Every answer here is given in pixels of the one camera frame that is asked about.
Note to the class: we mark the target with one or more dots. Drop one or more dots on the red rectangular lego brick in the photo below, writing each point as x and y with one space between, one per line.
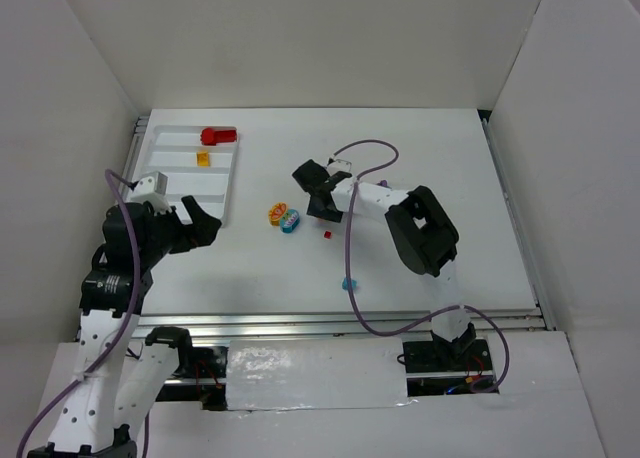
225 136

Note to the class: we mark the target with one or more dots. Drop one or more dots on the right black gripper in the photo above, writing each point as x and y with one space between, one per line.
325 193

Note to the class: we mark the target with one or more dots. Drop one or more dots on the teal flower lego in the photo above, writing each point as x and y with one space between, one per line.
289 221

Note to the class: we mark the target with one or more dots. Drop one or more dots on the white divided sorting tray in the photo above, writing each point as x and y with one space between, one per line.
171 150

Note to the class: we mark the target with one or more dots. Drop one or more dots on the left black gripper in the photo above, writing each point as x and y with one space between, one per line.
179 228

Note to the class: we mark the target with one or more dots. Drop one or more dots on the small yellow square lego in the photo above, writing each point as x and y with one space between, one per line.
202 159

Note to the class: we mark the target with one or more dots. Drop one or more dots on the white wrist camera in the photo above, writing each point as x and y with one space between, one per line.
151 189
335 165

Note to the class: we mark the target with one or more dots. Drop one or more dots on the aluminium front rail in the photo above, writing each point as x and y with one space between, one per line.
215 327

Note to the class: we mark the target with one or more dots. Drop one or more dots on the small teal lego brick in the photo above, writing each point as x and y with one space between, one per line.
349 283

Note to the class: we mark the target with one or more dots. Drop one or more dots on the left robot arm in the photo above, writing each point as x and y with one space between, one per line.
101 414

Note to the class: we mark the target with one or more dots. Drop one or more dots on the red rounded picture lego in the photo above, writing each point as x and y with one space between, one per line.
208 137

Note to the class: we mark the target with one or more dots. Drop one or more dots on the yellow butterfly lego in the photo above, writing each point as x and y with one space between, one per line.
276 212

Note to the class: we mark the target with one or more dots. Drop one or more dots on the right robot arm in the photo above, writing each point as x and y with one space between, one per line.
424 237

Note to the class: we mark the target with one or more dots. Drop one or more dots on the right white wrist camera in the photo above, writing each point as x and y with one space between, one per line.
335 165

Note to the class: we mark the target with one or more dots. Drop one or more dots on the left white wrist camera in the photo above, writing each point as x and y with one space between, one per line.
151 189

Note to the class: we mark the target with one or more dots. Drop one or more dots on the white taped cover plate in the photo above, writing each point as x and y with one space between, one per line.
336 373

